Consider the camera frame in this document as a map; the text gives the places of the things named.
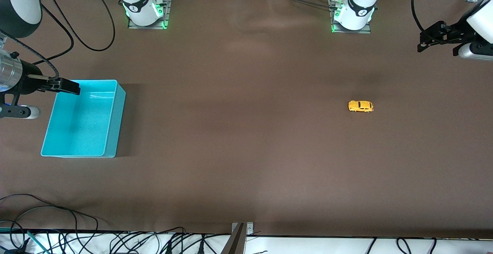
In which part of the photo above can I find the teal plastic storage bin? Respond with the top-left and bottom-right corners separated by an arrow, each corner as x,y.
40,79 -> 126,158

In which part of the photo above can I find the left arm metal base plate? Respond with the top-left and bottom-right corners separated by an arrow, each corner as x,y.
330,0 -> 372,34

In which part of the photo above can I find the teal plastic strip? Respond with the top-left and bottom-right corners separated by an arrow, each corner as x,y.
27,230 -> 50,254

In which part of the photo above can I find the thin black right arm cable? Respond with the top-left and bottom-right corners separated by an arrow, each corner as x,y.
31,4 -> 74,66

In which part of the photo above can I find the yellow beetle toy car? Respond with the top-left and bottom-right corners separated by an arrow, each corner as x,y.
348,100 -> 374,113

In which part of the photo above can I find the brown table cover sheet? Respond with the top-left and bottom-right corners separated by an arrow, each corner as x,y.
0,0 -> 493,239

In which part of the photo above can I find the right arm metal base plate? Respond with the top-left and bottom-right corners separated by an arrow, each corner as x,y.
128,0 -> 173,30

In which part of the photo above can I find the thick black right gripper cable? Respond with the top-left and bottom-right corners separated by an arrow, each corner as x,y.
0,30 -> 60,80

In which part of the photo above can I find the long black right arm cable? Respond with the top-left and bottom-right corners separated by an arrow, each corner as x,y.
40,0 -> 116,52

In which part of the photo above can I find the silver mounting bracket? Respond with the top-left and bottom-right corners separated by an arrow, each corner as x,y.
231,222 -> 255,236

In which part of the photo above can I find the long black floor cable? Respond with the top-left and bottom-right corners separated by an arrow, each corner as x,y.
0,194 -> 99,233

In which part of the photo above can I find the grey metal bar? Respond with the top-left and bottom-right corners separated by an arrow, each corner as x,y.
220,223 -> 247,254

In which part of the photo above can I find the braided dark cable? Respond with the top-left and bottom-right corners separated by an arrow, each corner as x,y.
266,0 -> 339,11

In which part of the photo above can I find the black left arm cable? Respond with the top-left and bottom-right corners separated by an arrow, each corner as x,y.
411,0 -> 438,36

